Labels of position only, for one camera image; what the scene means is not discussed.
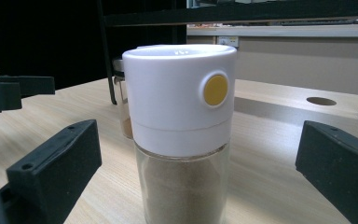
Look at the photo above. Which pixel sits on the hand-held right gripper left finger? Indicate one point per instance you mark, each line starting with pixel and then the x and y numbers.
pixel 56 168

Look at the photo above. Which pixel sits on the white-lidded glass seasoning jar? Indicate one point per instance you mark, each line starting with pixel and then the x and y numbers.
pixel 167 93

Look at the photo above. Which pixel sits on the black two-tier metal rack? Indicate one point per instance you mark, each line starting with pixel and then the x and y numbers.
pixel 230 14

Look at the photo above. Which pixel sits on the white wall power outlet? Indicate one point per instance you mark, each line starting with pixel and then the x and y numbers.
pixel 227 41

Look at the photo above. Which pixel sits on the black curtain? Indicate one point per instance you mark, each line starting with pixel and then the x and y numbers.
pixel 37 37

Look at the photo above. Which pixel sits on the metal-lidded glass spice jar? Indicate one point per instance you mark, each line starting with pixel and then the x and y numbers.
pixel 121 90

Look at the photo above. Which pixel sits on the white desk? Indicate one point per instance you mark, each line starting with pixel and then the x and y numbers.
pixel 292 30

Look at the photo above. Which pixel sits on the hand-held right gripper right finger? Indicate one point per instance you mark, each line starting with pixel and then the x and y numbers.
pixel 341 168

